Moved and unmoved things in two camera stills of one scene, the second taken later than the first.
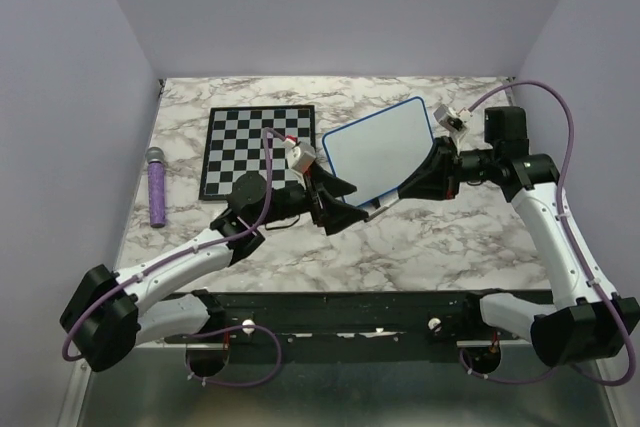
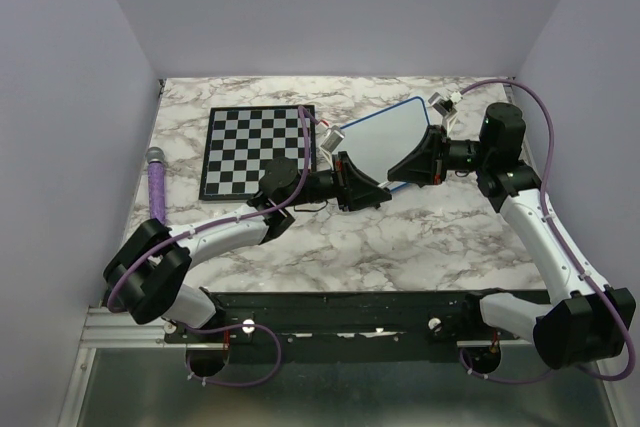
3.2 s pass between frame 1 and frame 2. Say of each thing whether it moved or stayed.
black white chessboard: stayed
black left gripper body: moved
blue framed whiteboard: stayed
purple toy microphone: stayed
